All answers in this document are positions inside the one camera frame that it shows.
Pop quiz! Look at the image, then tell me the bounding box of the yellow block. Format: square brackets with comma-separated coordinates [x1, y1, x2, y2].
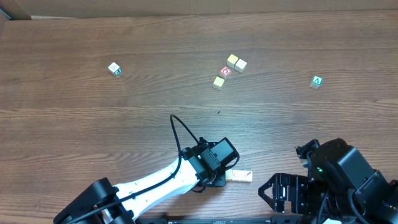
[225, 169, 233, 181]
[226, 54, 239, 68]
[213, 77, 225, 90]

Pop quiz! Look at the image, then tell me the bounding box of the white block green edge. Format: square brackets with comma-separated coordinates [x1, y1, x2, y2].
[231, 170, 245, 182]

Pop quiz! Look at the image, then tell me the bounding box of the white block red mark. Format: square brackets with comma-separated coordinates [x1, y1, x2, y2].
[242, 170, 252, 182]

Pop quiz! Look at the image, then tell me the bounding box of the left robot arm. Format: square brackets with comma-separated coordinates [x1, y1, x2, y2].
[53, 138, 239, 224]

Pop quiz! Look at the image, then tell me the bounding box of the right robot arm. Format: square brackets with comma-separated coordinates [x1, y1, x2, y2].
[258, 138, 397, 223]

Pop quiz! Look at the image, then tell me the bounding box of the red circle block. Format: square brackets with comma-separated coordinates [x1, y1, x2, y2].
[219, 66, 231, 79]

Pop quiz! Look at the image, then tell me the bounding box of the green letter block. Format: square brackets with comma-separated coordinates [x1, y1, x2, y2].
[309, 75, 323, 89]

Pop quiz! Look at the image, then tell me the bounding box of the white block far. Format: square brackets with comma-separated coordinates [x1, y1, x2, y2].
[234, 58, 247, 73]

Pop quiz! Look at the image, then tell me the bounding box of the white block green side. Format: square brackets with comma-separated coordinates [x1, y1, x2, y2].
[108, 62, 122, 77]

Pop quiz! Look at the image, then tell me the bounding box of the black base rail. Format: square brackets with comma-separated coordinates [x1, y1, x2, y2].
[136, 215, 302, 224]

